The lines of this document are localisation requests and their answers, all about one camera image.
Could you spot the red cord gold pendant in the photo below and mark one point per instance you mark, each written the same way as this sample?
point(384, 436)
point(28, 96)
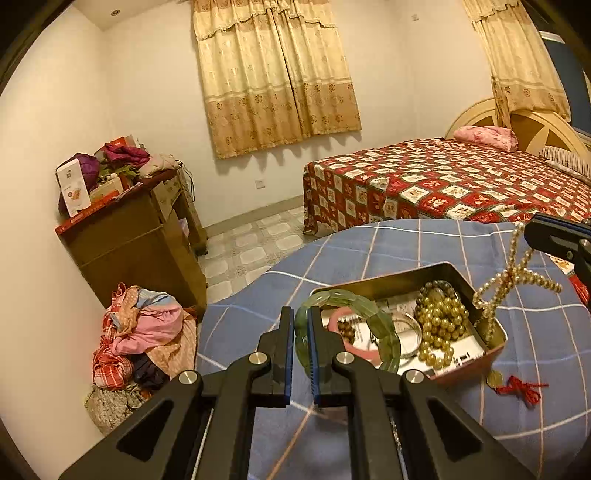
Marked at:
point(529, 393)

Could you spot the red patchwork bedspread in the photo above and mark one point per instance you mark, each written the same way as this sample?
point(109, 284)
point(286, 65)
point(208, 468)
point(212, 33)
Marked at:
point(437, 179)

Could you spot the blue plaid tablecloth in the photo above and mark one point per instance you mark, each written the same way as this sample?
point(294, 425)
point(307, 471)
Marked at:
point(548, 343)

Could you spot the beige curtain centre window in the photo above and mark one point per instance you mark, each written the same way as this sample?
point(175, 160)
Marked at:
point(273, 73)

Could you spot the pink pillow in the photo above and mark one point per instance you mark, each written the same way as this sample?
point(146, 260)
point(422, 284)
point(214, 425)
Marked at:
point(501, 138)

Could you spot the pile of clothes on floor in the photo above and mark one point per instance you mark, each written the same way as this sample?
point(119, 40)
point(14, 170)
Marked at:
point(147, 338)

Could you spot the purple clothes pile on dresser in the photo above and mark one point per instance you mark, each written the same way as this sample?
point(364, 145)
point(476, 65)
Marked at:
point(127, 161)

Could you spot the brown wooden dresser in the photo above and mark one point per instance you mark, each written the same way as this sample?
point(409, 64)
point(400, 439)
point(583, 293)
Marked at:
point(150, 236)

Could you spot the red flat box on dresser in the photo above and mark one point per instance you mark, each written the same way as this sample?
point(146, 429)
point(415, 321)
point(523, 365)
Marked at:
point(87, 212)

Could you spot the striped pillow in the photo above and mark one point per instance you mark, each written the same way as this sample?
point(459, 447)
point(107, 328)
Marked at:
point(567, 162)

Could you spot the pink bangle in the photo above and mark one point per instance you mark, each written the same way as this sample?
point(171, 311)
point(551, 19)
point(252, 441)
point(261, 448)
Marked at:
point(355, 334)

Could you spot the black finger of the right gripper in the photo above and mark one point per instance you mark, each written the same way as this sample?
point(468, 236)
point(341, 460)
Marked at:
point(556, 236)

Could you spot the wall power socket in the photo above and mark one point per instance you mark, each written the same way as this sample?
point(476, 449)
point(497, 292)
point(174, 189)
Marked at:
point(260, 183)

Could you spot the beige curtain side window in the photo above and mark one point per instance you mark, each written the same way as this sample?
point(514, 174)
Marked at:
point(523, 75)

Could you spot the printed paper leaflet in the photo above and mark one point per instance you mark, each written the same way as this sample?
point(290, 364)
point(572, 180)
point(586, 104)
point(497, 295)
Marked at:
point(443, 319)

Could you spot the cream wooden headboard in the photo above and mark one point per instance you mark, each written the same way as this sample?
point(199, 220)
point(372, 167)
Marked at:
point(534, 129)

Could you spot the white product box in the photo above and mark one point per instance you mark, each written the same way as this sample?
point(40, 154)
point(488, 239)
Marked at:
point(72, 187)

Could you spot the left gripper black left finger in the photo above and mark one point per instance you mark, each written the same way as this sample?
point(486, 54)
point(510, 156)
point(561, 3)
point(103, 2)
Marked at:
point(198, 426)

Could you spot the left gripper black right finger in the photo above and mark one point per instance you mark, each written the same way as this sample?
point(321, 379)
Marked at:
point(401, 426)

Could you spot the pink metal tin box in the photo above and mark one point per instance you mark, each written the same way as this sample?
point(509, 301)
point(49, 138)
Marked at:
point(477, 352)

